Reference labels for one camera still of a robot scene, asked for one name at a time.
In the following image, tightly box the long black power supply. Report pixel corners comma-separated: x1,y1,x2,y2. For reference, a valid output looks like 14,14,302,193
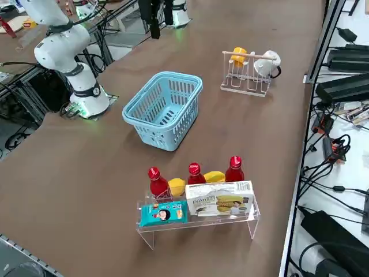
315,73,369,104

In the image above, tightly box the small black adapter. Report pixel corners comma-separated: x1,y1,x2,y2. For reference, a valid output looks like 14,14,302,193
336,27,358,43

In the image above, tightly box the white cracker box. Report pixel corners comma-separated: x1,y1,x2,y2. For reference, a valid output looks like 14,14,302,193
185,180,256,218

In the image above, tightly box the red cola bottle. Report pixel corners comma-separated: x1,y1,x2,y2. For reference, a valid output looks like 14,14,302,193
224,155,246,183
186,162,207,185
147,166,171,200

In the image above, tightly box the teal snack packet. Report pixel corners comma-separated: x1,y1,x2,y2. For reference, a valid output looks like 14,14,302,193
139,200,190,227

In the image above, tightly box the yellow fruit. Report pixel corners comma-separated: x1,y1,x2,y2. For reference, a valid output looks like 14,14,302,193
203,170,226,184
168,178,186,197

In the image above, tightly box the aluminium frame post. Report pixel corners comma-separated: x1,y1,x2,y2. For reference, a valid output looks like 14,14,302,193
303,0,347,84

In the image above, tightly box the clear acrylic piece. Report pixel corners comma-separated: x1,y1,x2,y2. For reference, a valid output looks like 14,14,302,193
16,27,44,51

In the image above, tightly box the white wire cup rack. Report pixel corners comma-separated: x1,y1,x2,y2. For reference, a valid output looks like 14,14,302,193
220,50,273,98

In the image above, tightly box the yellow cup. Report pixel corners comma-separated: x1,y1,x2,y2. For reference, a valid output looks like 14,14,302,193
229,47,248,68

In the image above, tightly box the blue plastic basket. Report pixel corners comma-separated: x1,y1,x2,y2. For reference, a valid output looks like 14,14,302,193
122,71,204,152

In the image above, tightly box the large black box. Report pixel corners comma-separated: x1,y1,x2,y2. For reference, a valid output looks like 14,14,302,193
299,209,369,277

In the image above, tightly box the white cup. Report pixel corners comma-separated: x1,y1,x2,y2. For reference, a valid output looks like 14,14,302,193
253,50,282,79

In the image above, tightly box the grey metal rail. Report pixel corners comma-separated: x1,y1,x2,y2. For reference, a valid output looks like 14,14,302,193
0,233,63,277

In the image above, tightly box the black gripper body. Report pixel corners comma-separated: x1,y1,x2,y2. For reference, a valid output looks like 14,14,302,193
139,0,165,21

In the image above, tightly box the clear acrylic rack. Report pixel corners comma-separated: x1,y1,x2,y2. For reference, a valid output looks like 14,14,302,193
135,178,261,250

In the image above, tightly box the orange black device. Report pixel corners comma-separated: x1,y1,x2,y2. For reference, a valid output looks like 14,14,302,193
312,111,335,136
322,134,352,164

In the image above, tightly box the yellow box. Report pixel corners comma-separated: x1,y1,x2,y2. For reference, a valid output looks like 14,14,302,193
22,16,38,29

